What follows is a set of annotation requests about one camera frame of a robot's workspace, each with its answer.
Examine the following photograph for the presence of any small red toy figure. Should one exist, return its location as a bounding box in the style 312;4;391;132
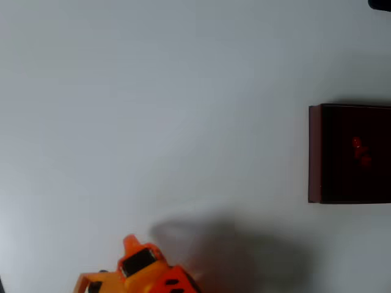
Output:
351;136;373;167

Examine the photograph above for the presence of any dark brown open box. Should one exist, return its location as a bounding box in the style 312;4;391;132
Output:
307;103;391;205

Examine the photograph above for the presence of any black object at corner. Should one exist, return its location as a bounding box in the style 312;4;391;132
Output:
367;0;391;13

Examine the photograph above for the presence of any orange camera mount bracket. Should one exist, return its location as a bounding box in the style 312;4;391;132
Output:
73;272;104;293

